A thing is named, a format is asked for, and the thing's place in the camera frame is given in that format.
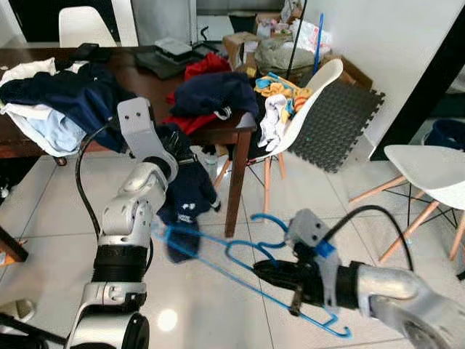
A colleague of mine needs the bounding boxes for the navy bundled garment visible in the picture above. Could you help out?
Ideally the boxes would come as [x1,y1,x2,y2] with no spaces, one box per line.
[169,71,261,121]

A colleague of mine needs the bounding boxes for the brown wooden table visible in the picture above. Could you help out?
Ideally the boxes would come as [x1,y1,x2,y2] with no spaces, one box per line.
[0,45,259,239]

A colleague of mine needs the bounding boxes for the black foam puzzle mat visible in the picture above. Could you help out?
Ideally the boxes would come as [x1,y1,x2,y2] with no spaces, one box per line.
[289,84,386,174]

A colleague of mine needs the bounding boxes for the black tray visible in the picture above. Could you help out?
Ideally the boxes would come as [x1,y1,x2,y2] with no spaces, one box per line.
[134,36,201,79]

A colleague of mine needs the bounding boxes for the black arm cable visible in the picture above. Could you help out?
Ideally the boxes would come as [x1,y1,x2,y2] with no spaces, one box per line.
[323,205,415,271]
[75,122,124,237]

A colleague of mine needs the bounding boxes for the blue plastic hanger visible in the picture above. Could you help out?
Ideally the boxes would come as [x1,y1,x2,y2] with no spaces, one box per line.
[150,212,353,339]

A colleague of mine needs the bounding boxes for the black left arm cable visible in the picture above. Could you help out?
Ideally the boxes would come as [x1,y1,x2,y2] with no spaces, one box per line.
[75,122,124,237]

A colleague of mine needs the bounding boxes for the white hanging cloth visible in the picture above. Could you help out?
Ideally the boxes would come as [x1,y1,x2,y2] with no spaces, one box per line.
[258,93,297,151]

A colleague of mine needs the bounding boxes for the grey bag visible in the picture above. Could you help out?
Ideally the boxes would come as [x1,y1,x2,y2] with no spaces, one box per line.
[254,36,317,77]

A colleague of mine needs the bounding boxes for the navy garment with white print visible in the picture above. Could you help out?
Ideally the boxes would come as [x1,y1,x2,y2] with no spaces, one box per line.
[153,122,221,264]

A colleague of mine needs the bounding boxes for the navy crumpled garment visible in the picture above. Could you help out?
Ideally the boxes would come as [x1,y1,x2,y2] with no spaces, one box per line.
[0,62,135,153]

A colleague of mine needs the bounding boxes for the dark blue bin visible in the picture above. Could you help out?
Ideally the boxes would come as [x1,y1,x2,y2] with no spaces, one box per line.
[425,120,465,151]

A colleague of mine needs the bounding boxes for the yellow and blue cloth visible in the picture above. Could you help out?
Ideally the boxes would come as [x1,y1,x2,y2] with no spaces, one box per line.
[254,71,313,100]

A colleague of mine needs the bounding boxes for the red garment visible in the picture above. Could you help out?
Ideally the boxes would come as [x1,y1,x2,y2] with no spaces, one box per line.
[163,52,233,137]

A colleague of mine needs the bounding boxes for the cardboard box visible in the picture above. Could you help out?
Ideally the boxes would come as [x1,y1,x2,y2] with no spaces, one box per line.
[222,31,266,72]

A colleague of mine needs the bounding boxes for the white plastic chair wooden legs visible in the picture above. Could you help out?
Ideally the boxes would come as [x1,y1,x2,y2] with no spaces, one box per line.
[214,58,344,213]
[58,6,121,48]
[349,144,465,264]

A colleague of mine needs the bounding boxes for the light blue shirt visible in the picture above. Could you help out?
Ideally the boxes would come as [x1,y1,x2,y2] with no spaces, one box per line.
[4,102,88,157]

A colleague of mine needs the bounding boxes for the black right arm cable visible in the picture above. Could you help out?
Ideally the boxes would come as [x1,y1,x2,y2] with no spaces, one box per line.
[323,205,415,271]

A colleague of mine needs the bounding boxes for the blue stick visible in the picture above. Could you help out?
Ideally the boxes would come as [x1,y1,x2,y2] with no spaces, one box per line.
[312,12,326,73]

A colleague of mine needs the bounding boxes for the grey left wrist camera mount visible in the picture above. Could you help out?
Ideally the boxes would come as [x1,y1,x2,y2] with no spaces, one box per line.
[116,97,169,162]

